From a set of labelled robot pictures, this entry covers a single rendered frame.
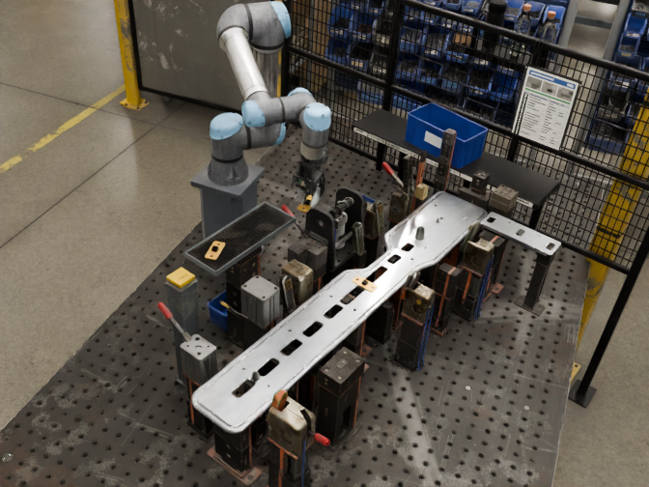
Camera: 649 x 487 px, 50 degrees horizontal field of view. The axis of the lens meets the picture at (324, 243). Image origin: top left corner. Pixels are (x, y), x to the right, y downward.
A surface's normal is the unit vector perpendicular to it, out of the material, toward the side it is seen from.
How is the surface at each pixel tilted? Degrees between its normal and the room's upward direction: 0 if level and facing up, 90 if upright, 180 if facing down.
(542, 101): 90
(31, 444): 0
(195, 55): 92
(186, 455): 0
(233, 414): 0
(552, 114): 90
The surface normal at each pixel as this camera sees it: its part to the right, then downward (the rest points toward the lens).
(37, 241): 0.05, -0.78
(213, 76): -0.36, 0.64
